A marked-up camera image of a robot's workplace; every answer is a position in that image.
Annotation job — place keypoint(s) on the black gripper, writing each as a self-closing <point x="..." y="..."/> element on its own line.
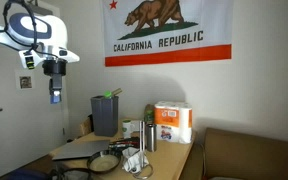
<point x="55" y="81"/>

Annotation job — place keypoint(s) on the dark bowl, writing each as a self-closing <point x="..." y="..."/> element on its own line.
<point x="104" y="162"/>

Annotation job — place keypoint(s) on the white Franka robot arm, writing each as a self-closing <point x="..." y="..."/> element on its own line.
<point x="57" y="33"/>

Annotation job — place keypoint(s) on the small photo on door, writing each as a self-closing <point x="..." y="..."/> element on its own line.
<point x="25" y="82"/>

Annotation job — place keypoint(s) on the wooden chair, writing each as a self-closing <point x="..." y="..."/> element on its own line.
<point x="85" y="126"/>

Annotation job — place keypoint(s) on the white door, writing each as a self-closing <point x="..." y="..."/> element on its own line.
<point x="24" y="133"/>

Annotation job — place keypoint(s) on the green capped bottle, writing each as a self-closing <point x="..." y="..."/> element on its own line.
<point x="108" y="94"/>

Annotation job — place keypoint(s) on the gray plastic bin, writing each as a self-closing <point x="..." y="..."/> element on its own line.
<point x="104" y="116"/>

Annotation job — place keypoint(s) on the silver laptop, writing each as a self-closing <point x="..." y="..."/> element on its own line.
<point x="80" y="149"/>

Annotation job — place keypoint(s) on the brown cardboard tube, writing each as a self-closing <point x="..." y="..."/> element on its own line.
<point x="116" y="91"/>

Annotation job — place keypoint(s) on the black pen pouch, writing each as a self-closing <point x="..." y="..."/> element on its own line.
<point x="124" y="142"/>

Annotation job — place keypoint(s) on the gray door closer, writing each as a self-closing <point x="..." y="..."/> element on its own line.
<point x="44" y="10"/>

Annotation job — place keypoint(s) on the small green bottle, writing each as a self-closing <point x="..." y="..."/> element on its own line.
<point x="148" y="116"/>

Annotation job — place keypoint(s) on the metal paper towel holder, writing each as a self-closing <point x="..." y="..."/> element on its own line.
<point x="142" y="140"/>

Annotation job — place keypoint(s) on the crumpled white cloth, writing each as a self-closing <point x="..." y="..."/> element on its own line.
<point x="132" y="160"/>

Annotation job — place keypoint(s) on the steel tumbler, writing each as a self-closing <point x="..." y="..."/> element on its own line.
<point x="151" y="137"/>

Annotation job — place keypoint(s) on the orange paper towel pack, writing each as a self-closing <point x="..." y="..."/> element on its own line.
<point x="172" y="121"/>

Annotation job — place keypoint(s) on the California Republic flag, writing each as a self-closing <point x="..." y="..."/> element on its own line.
<point x="167" y="33"/>

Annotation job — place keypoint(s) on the brown couch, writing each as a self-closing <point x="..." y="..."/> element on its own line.
<point x="250" y="156"/>

